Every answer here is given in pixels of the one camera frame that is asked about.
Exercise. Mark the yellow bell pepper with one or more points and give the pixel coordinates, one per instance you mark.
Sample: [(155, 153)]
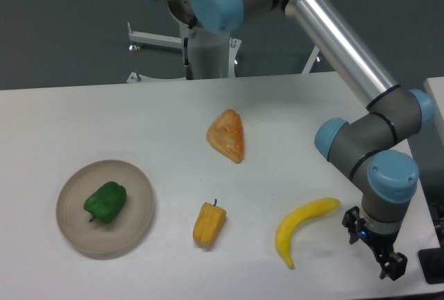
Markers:
[(208, 224)]

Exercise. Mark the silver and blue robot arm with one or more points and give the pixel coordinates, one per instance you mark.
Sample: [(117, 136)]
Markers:
[(363, 151)]

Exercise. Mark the beige round plate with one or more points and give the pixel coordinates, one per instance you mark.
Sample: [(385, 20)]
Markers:
[(84, 230)]

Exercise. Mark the yellow banana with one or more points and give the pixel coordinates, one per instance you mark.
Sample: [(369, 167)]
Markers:
[(287, 226)]

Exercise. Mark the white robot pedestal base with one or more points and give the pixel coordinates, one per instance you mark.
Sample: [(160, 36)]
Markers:
[(266, 44)]

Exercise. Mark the green bell pepper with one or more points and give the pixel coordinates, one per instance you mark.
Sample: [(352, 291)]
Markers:
[(106, 202)]

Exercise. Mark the orange triangular bread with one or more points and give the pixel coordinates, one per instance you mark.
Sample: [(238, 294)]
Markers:
[(226, 135)]

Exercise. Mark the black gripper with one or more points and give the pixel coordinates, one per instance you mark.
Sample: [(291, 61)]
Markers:
[(380, 237)]

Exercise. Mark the white side table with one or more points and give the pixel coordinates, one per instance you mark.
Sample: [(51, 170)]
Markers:
[(435, 88)]

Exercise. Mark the black device at table edge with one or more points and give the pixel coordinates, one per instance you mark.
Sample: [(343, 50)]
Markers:
[(431, 262)]

